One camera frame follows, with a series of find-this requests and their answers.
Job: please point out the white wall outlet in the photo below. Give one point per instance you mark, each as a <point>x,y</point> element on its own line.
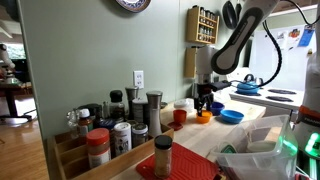
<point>138,79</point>

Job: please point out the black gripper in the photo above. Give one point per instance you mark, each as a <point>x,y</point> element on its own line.
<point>203,90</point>

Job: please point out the clear glass cruet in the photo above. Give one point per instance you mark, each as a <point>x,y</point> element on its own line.
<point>72,124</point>

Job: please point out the dark wooden side table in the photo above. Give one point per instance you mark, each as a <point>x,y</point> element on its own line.
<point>13,93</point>

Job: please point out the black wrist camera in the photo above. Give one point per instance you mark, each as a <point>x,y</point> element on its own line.
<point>220,85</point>

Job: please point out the tall steel pepper grinder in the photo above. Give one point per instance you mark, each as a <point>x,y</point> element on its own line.
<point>154,113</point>

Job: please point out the blue paper sheet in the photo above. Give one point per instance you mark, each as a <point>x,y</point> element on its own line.
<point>306,36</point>

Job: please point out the colourful fridge magnet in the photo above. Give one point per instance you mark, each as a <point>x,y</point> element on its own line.
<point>294,33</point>

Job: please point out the white refrigerator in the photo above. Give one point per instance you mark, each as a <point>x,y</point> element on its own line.
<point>293,66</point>

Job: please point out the red-orange plastic cup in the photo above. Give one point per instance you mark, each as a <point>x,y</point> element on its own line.
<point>180,116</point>

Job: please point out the dark steel grinder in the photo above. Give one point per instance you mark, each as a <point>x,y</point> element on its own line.
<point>131,100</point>

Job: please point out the small dark dish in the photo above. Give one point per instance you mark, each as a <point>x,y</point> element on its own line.
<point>164,105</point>

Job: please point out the large wooden spice rack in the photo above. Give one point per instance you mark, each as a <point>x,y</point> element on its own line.
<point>201,25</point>

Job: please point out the black-capped spice jar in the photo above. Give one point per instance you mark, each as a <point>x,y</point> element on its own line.
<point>163,156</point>

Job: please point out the silver-lidded spice jar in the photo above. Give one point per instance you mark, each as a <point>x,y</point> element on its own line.
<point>139,134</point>

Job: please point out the dark lidded jar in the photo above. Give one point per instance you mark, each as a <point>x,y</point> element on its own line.
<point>93,108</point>

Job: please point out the wooden spice tray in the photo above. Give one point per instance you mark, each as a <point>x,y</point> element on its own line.
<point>100,170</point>

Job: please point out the black-capped glass bottle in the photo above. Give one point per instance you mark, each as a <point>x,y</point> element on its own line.
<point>116,105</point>

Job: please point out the green-rimmed lid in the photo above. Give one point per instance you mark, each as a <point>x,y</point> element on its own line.
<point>228,149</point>

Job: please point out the dark blue capped jar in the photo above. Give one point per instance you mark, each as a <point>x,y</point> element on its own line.
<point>106,124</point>

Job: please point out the black hanging frying pan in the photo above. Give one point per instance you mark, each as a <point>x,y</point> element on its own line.
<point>229,15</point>

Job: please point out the small wooden spice rack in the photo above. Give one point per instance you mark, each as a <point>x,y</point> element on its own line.
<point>190,63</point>

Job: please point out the light blue plastic bowl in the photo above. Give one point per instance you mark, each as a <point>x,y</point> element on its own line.
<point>232,116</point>

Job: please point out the large white cloth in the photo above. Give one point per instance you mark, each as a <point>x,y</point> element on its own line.
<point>221,96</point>

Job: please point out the white-capped brown bottle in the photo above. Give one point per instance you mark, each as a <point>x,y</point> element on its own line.
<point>84,124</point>

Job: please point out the white-labelled dark jar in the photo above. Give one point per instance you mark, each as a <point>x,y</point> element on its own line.
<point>139,110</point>

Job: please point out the orange plastic bowl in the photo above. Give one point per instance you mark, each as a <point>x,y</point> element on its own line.
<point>204,120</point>

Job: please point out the dark blue plastic bowl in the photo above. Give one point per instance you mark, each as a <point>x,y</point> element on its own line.
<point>218,108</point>

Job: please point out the white spice shaker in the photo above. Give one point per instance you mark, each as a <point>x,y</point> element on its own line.
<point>122,137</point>

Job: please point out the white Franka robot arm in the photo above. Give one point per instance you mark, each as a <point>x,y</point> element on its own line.
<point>205,60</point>

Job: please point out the white electric stove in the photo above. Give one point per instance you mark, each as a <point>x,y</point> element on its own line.
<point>266,96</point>

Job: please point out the white paper note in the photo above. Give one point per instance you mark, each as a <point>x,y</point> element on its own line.
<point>281,36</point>

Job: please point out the red silicone mat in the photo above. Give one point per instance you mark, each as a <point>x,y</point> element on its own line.
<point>190,165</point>

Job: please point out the red plastic lid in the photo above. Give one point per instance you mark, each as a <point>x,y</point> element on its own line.
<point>175,126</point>

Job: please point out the clear round lidded container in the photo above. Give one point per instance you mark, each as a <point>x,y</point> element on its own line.
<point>182,104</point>

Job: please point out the clear plastic bin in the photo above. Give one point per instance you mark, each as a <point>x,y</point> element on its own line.
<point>260,160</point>

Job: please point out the red-capped spice jar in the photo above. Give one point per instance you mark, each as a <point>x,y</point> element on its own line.
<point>98,146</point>

